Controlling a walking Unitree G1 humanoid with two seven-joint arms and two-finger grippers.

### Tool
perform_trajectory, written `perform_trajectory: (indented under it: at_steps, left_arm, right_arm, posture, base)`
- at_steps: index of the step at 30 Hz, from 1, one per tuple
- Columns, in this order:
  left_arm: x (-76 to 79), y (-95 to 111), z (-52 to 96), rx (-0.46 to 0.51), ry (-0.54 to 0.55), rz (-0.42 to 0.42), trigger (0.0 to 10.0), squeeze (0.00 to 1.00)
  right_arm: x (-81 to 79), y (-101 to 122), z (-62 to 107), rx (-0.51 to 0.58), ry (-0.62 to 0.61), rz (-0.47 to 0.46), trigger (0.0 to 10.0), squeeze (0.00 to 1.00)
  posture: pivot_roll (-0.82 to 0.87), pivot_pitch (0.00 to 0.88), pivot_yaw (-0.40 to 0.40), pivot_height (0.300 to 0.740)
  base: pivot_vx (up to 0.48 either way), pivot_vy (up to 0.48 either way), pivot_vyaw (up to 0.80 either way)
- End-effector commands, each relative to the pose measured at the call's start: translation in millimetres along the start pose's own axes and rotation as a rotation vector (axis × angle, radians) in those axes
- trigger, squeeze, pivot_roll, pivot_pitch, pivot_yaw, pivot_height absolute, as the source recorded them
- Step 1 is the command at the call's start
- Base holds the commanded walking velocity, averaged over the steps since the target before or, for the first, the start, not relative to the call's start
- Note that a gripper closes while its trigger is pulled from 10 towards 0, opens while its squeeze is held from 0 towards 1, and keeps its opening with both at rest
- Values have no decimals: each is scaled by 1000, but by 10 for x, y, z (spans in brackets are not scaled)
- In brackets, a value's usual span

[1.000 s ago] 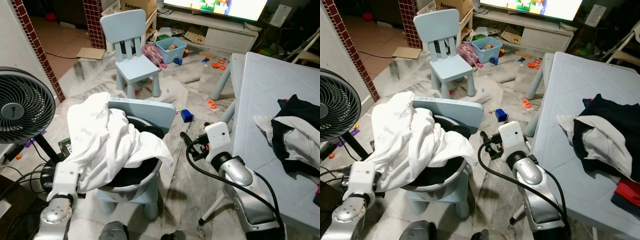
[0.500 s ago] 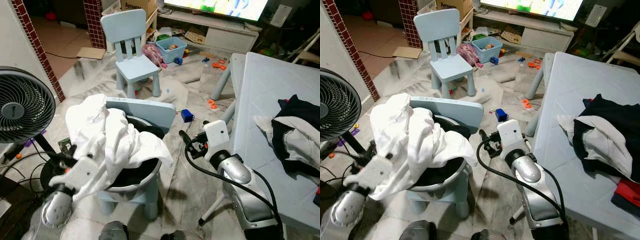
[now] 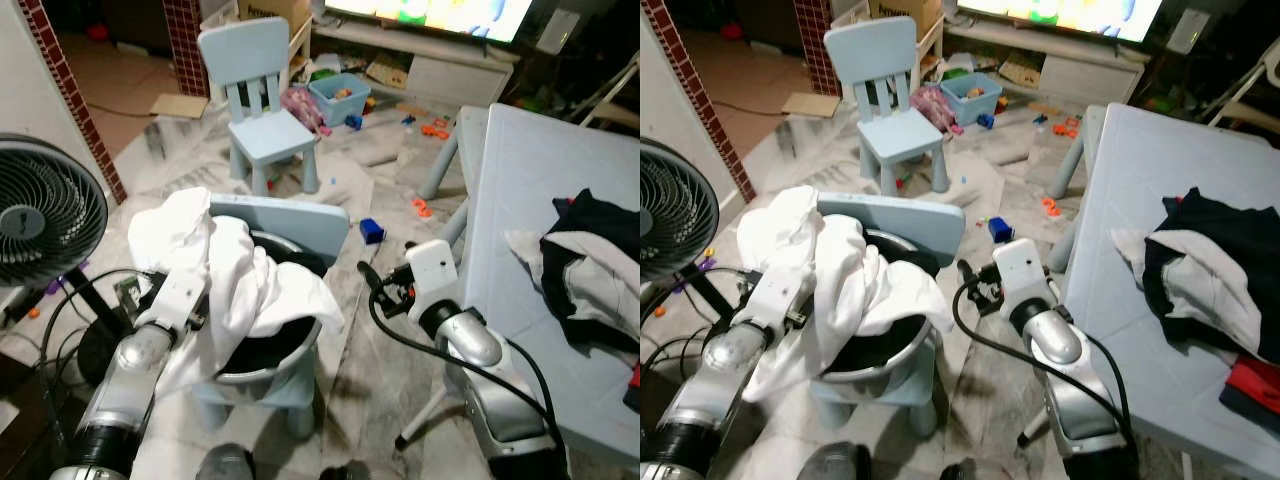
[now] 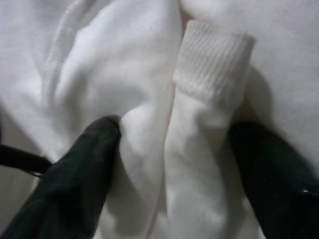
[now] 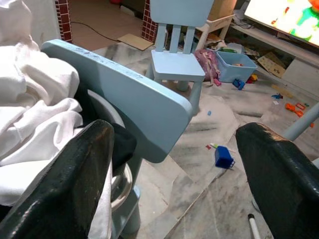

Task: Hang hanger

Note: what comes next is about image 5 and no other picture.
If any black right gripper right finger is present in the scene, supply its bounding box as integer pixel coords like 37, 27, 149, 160
235, 121, 319, 239

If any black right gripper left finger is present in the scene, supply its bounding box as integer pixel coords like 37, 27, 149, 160
0, 119, 116, 239

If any white garment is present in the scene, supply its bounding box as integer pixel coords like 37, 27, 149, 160
0, 0, 113, 239

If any white marker pen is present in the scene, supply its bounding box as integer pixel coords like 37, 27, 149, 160
247, 213, 263, 239

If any round metal basin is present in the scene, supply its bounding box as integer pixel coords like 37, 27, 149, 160
87, 89, 133, 213

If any light blue plastic table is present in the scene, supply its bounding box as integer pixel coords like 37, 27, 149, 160
283, 101, 319, 141

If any orange plastic toy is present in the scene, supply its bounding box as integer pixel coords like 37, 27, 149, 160
285, 102, 307, 118

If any small blue toy car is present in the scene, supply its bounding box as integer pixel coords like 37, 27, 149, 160
232, 78, 246, 91

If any light blue child chair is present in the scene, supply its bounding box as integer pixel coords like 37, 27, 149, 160
148, 0, 215, 117
40, 38, 194, 239

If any white television stand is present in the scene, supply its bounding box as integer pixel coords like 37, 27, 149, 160
230, 23, 319, 88

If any brown puzzle board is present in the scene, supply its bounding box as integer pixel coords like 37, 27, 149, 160
256, 51, 287, 79

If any blue plastic toy bin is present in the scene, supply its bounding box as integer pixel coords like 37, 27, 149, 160
215, 50, 258, 84

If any pink fabric bag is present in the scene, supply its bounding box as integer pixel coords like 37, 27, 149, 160
193, 48, 222, 88

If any flat brown cardboard piece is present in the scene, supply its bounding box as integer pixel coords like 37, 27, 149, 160
116, 33, 154, 52

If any red brick pattern panel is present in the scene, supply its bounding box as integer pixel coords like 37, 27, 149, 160
140, 0, 159, 44
54, 0, 73, 44

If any flat screen television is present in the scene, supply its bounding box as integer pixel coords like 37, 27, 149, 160
243, 0, 319, 50

